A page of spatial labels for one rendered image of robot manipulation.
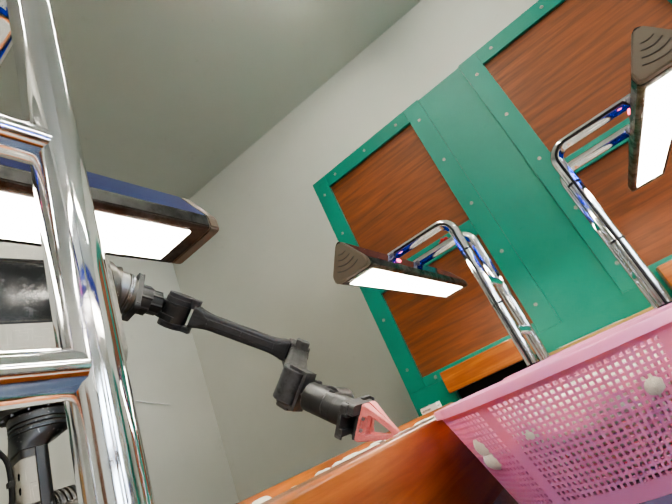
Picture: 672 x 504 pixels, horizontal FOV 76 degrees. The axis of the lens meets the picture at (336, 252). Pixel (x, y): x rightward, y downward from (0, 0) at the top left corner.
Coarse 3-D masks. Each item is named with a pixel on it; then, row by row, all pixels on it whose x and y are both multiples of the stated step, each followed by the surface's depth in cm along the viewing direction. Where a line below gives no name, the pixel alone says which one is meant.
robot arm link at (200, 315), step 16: (192, 304) 128; (160, 320) 125; (192, 320) 127; (208, 320) 128; (224, 320) 129; (224, 336) 129; (240, 336) 129; (256, 336) 130; (272, 336) 133; (272, 352) 131; (288, 352) 137
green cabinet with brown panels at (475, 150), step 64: (576, 0) 140; (640, 0) 130; (512, 64) 149; (576, 64) 138; (384, 128) 173; (448, 128) 159; (512, 128) 145; (320, 192) 186; (384, 192) 170; (448, 192) 156; (512, 192) 143; (640, 192) 124; (448, 256) 153; (512, 256) 140; (576, 256) 131; (640, 256) 122; (384, 320) 161; (448, 320) 150
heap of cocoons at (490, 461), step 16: (608, 368) 36; (608, 384) 28; (656, 384) 26; (592, 400) 28; (528, 432) 30; (656, 432) 27; (480, 448) 34; (592, 448) 28; (608, 448) 28; (656, 448) 27; (496, 464) 33; (560, 464) 30; (608, 480) 29
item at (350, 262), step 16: (336, 256) 83; (352, 256) 81; (368, 256) 81; (384, 256) 93; (336, 272) 83; (352, 272) 81; (400, 272) 92; (416, 272) 98; (432, 272) 108; (448, 272) 131
